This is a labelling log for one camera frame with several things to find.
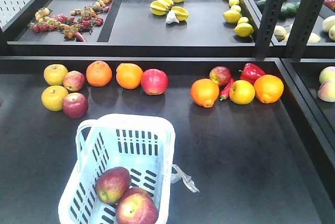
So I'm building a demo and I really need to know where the light blue plastic basket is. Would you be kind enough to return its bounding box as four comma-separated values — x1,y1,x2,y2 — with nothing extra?
58,114,175,223

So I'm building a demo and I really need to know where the red yellow apple front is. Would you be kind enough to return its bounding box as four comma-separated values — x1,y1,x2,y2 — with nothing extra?
116,193,159,224

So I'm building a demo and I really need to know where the red yellow apple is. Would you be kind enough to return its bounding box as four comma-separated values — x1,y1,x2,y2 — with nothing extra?
209,66,232,87
116,193,159,224

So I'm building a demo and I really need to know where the large red apple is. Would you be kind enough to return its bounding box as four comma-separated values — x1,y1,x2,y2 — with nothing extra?
141,69,169,95

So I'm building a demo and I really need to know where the orange with green stem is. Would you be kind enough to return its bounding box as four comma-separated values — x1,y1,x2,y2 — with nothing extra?
191,79,220,108

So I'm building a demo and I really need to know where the red chili pepper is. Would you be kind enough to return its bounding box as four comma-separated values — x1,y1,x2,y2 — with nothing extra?
219,77,234,101

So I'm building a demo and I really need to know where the orange in back row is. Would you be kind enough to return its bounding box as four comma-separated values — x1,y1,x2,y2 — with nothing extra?
86,61,113,87

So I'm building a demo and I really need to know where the clear plastic bag strip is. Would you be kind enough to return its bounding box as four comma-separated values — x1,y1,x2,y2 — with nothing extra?
170,164,199,193

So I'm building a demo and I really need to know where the white garlic bulb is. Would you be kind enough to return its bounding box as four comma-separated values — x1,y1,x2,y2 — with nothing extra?
165,10,180,24

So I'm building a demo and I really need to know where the black wooden produce display stand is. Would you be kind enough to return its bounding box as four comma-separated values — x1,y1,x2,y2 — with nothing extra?
1,0,334,223

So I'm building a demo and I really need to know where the red bell pepper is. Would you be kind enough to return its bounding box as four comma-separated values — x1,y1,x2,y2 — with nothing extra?
239,63,266,85

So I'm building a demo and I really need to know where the yellow starfruit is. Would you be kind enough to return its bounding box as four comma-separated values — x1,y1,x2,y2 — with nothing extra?
150,0,169,16

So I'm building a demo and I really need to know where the small dark red apple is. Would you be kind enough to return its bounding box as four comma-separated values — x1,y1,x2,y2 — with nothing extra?
62,93,88,119

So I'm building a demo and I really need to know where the small pink red apple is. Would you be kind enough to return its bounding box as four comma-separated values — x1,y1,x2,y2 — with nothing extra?
63,70,85,92

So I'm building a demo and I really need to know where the large yellow lemon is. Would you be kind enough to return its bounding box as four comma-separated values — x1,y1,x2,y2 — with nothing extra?
223,9,242,24

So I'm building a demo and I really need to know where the yellow apple front left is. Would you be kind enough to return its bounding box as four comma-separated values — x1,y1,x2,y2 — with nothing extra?
41,85,69,111

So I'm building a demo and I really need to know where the yellow apple back left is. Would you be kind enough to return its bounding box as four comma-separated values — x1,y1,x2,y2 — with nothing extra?
43,64,68,86

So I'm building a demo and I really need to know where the cherry tomato vine bunch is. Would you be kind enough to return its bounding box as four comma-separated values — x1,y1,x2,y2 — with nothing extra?
28,0,114,42

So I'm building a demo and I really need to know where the front pale peach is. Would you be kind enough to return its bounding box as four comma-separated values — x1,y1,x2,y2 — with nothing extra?
317,79,335,103

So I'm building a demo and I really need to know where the pale peach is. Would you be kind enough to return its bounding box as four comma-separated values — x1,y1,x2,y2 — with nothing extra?
317,79,335,103
319,66,335,84

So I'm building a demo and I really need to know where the rear pale peach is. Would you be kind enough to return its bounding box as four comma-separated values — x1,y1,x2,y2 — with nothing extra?
319,66,335,84

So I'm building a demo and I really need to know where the black perforated upright post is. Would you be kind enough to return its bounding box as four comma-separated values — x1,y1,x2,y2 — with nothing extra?
254,0,284,60

